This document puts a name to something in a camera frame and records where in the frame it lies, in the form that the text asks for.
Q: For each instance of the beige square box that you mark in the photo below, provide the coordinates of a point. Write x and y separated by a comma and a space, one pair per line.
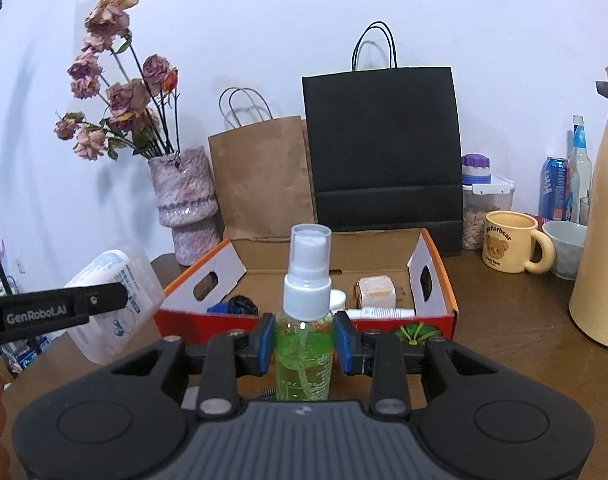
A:
376, 291

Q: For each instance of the cream thermos pitcher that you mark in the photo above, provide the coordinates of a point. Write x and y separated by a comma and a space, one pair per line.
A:
603, 235

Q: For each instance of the brown paper bag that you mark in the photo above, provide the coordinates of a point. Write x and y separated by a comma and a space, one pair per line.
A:
259, 180

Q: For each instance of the white wet wipes packet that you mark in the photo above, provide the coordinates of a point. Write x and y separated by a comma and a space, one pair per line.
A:
129, 270

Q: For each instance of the orange cardboard box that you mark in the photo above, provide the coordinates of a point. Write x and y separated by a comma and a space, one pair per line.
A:
294, 260

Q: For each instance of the green spray bottle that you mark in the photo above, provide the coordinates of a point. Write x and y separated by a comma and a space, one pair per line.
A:
304, 350

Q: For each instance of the blue and white packets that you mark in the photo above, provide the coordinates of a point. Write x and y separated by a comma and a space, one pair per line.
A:
26, 357

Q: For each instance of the grey coiled spring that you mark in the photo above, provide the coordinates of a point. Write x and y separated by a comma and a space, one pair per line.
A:
261, 394

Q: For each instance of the pink mottled ceramic vase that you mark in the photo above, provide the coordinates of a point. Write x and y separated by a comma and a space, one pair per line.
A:
184, 195

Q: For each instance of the white tube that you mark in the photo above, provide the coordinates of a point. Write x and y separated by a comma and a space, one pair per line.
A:
383, 312

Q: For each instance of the blue soda can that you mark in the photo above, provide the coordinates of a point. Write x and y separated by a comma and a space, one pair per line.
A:
553, 190

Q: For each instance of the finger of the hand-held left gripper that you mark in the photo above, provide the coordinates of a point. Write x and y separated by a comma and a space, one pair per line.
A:
104, 297

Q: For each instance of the purple lidded jar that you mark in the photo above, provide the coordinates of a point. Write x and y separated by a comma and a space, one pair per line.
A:
476, 170

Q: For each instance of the clear plastic food container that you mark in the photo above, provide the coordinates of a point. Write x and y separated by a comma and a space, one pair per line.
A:
473, 220

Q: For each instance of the white wall socket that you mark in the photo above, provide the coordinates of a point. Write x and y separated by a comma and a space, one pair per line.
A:
20, 265

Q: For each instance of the clear glass bottle blue label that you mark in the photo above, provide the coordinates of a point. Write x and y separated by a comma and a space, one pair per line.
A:
579, 170

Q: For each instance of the yellow bear mug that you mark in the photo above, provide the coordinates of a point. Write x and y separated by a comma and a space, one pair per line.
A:
508, 245

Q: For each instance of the small white jar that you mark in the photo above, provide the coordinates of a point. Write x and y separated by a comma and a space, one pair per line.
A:
338, 300

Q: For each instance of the white ceramic cup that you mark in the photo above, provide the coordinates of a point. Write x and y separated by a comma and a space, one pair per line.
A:
566, 250

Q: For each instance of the green striped toy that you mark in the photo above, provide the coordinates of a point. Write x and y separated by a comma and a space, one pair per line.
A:
416, 334

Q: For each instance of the dried pink rose bouquet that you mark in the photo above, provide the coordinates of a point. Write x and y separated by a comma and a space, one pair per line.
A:
126, 100

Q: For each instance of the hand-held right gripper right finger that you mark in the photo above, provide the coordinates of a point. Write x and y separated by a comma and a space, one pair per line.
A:
343, 342

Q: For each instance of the black paper bag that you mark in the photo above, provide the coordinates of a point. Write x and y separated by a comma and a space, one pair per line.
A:
383, 135

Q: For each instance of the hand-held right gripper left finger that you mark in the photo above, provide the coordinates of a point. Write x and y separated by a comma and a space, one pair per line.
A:
268, 342

